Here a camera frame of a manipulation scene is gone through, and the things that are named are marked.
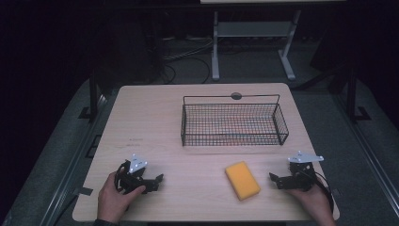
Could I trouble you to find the yellow sponge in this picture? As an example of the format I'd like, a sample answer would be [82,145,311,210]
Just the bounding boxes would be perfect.
[224,160,262,202]

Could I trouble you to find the black floor cables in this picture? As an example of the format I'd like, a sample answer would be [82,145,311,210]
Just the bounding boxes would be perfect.
[158,36,215,85]

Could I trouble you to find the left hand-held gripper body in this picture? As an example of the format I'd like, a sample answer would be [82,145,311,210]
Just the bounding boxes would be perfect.
[114,153,152,195]

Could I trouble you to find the person's left hand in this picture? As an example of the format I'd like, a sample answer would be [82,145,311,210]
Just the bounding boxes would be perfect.
[97,171,147,225]

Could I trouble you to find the person's dark sleeve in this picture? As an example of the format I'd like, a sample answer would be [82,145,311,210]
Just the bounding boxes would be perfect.
[93,218,120,226]

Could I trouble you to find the black wire basket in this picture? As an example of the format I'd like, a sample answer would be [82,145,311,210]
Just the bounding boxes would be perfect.
[180,93,290,148]

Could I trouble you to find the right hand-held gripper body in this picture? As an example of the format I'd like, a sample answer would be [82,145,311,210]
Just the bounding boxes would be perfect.
[285,151,325,192]

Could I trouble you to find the grey tape piece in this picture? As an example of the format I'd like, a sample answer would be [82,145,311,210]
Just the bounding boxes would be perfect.
[77,186,94,197]

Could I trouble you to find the white metal desk frame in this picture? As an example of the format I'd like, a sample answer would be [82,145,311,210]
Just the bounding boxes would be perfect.
[211,8,303,82]

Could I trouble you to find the person's right hand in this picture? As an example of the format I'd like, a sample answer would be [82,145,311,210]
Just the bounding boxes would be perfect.
[285,177,337,226]

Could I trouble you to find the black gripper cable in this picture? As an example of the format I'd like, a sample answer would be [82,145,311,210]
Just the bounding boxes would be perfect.
[313,170,335,215]

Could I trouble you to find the black metal stand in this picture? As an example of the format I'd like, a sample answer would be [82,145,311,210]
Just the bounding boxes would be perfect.
[344,62,372,123]
[78,71,109,121]

